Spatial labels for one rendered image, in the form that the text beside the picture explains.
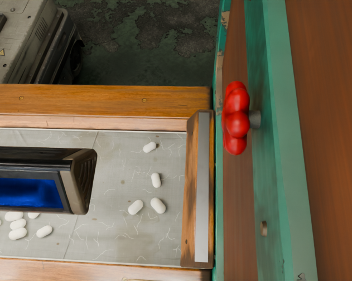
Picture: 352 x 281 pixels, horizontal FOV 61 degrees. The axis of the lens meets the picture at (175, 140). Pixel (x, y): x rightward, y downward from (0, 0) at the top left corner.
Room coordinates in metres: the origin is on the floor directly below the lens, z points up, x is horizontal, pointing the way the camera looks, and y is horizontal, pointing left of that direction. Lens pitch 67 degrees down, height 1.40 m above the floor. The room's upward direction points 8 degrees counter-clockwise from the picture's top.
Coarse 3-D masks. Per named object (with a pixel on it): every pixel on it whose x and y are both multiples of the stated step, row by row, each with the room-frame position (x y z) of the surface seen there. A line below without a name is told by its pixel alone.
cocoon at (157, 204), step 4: (152, 200) 0.15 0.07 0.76; (156, 200) 0.14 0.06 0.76; (160, 200) 0.14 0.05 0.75; (152, 204) 0.14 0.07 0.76; (156, 204) 0.14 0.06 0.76; (160, 204) 0.13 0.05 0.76; (156, 208) 0.13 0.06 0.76; (160, 208) 0.13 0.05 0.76; (164, 208) 0.13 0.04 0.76; (160, 212) 0.12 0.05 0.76
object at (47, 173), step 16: (0, 160) 0.13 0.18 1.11; (16, 160) 0.13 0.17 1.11; (32, 160) 0.12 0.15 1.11; (48, 160) 0.12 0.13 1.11; (64, 160) 0.12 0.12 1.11; (80, 160) 0.13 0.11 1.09; (96, 160) 0.14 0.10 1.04; (0, 176) 0.12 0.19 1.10; (16, 176) 0.11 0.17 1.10; (32, 176) 0.11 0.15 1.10; (48, 176) 0.11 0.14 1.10; (64, 176) 0.10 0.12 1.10; (80, 176) 0.11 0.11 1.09; (0, 192) 0.11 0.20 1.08; (16, 192) 0.10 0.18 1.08; (32, 192) 0.10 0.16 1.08; (48, 192) 0.10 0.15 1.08; (64, 192) 0.09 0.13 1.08; (80, 192) 0.09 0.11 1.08; (0, 208) 0.09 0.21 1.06; (16, 208) 0.09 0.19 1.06; (32, 208) 0.09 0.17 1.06; (48, 208) 0.08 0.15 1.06; (64, 208) 0.08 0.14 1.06; (80, 208) 0.08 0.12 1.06
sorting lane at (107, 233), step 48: (0, 144) 0.34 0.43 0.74; (48, 144) 0.32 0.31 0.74; (96, 144) 0.30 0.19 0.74; (144, 144) 0.29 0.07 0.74; (96, 192) 0.19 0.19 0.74; (144, 192) 0.17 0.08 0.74; (0, 240) 0.11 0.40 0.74; (48, 240) 0.10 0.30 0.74; (96, 240) 0.08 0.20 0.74; (144, 240) 0.07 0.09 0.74
